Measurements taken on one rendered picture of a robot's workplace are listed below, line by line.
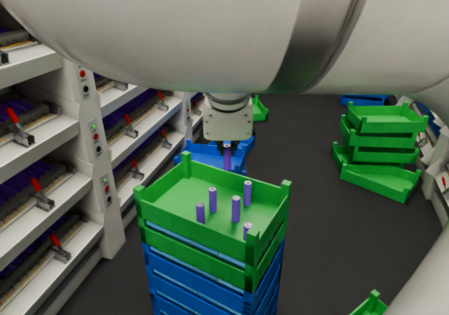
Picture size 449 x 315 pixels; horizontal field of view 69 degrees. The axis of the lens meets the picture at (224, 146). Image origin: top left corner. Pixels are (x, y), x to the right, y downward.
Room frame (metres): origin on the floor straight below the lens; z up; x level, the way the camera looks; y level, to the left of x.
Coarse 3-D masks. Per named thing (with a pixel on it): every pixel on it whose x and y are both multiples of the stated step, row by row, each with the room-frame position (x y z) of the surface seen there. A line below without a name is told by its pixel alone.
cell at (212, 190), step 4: (212, 188) 0.60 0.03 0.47; (208, 192) 0.60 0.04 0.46; (212, 192) 0.59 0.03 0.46; (208, 196) 0.60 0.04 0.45; (212, 196) 0.59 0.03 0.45; (212, 200) 0.59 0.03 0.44; (212, 204) 0.59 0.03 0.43; (212, 208) 0.59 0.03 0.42; (216, 208) 0.60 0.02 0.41; (212, 212) 0.59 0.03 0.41
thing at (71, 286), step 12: (96, 252) 0.81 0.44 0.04; (84, 264) 0.76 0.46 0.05; (72, 276) 0.71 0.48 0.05; (84, 276) 0.74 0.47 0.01; (60, 288) 0.66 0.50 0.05; (72, 288) 0.69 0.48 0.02; (48, 300) 0.62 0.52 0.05; (60, 300) 0.64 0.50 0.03; (36, 312) 0.58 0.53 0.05; (48, 312) 0.59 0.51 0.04
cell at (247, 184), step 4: (244, 184) 0.63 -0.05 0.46; (248, 184) 0.62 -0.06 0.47; (244, 188) 0.63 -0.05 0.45; (248, 188) 0.62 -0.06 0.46; (244, 192) 0.62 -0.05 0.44; (248, 192) 0.62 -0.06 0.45; (244, 196) 0.62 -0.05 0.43; (248, 196) 0.62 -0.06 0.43; (244, 200) 0.62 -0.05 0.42; (248, 200) 0.62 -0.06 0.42; (244, 204) 0.62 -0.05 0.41; (248, 204) 0.62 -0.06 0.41
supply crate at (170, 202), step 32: (160, 192) 0.66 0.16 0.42; (192, 192) 0.68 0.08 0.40; (224, 192) 0.68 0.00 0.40; (256, 192) 0.65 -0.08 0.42; (288, 192) 0.60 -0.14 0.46; (160, 224) 0.55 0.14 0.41; (192, 224) 0.51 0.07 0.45; (224, 224) 0.56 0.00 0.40; (256, 224) 0.56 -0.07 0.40; (256, 256) 0.45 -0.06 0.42
